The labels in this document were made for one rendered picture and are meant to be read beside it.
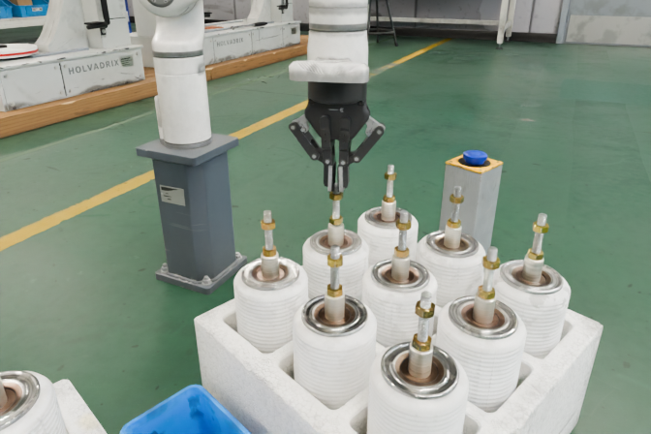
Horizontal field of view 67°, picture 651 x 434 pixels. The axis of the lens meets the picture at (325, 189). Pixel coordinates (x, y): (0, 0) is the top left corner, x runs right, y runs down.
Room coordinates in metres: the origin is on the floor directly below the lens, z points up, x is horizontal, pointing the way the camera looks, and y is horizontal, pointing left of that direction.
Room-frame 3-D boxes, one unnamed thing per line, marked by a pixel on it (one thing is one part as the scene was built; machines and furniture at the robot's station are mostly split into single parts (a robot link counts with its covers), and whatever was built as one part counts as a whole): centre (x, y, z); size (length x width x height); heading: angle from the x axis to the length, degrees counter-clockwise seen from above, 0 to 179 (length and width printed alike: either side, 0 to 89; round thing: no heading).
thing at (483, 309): (0.46, -0.18, 0.26); 0.02 x 0.02 x 0.03
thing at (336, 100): (0.63, -0.02, 0.45); 0.08 x 0.08 x 0.09
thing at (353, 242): (0.63, -0.01, 0.25); 0.08 x 0.08 x 0.01
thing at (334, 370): (0.46, -0.01, 0.16); 0.10 x 0.10 x 0.18
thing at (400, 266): (0.54, -0.10, 0.26); 0.02 x 0.02 x 0.03
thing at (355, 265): (0.63, -0.01, 0.16); 0.10 x 0.10 x 0.18
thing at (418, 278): (0.54, -0.10, 0.25); 0.08 x 0.08 x 0.01
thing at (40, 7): (5.24, 3.03, 0.36); 0.50 x 0.38 x 0.21; 66
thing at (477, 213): (0.80, -0.25, 0.16); 0.07 x 0.07 x 0.31; 44
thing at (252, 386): (0.54, -0.10, 0.09); 0.39 x 0.39 x 0.18; 44
